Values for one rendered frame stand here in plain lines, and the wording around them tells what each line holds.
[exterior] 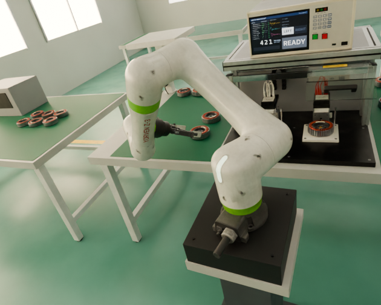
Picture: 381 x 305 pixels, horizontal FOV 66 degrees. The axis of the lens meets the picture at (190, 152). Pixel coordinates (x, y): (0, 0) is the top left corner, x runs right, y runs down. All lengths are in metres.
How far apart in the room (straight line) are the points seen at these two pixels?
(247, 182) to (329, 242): 1.28
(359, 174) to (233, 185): 0.64
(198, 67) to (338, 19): 0.71
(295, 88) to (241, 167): 0.97
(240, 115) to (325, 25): 0.69
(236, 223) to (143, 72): 0.52
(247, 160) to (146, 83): 0.38
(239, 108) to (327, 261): 1.25
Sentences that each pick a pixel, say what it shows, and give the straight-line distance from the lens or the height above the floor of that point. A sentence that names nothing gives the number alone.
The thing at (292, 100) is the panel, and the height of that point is 0.84.
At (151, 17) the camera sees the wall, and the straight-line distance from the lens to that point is 8.88.
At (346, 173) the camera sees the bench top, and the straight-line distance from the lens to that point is 1.30.
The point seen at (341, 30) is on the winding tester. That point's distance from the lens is 1.47.
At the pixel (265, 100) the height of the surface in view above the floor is 0.92.
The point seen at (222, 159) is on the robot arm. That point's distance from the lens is 0.78.
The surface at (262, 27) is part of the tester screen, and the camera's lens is 1.47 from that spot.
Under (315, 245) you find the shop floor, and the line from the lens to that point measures 1.99.
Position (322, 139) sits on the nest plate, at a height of 0.78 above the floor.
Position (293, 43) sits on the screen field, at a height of 1.16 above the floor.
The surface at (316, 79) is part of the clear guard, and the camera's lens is 1.30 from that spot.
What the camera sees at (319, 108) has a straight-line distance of 1.48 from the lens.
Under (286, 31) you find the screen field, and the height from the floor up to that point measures 1.22.
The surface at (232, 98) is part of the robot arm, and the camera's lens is 0.92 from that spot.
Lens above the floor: 1.51
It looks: 31 degrees down
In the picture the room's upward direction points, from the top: 13 degrees counter-clockwise
